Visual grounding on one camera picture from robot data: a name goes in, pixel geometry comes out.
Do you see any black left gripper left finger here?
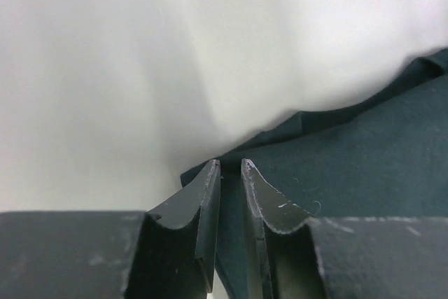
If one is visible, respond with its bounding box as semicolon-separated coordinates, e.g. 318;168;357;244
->
1;160;221;298

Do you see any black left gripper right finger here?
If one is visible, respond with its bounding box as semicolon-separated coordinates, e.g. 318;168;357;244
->
241;159;447;298

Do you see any black t-shirt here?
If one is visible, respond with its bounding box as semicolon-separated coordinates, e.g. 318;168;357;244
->
180;46;448;299

